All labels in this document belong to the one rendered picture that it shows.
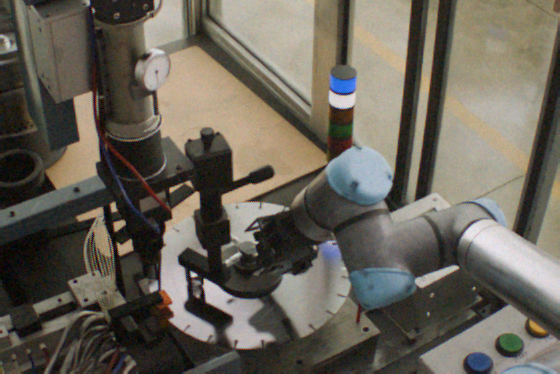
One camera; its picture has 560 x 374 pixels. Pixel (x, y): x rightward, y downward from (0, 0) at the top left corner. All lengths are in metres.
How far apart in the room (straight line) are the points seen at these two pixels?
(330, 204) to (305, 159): 0.86
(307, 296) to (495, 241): 0.43
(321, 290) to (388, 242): 0.34
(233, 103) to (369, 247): 1.10
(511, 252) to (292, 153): 1.02
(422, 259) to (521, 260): 0.15
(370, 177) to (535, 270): 0.24
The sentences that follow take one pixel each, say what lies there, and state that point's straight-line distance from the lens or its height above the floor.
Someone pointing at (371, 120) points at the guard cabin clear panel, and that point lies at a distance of 1.81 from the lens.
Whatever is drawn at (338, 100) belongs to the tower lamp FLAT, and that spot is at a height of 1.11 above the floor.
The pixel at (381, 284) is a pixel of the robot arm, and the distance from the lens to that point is 1.03.
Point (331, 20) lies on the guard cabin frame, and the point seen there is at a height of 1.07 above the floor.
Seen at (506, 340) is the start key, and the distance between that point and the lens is 1.39.
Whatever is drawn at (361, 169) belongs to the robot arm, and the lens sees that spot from 1.04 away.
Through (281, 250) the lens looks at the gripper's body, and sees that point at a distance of 1.20.
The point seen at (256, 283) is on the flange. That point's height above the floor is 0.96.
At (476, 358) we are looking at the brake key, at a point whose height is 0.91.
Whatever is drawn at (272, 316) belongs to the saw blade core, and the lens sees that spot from 1.32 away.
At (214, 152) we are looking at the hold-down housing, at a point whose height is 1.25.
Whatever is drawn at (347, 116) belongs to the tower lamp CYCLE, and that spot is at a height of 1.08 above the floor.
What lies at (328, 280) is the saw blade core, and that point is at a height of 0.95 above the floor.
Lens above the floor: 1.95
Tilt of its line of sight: 39 degrees down
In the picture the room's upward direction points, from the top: 1 degrees clockwise
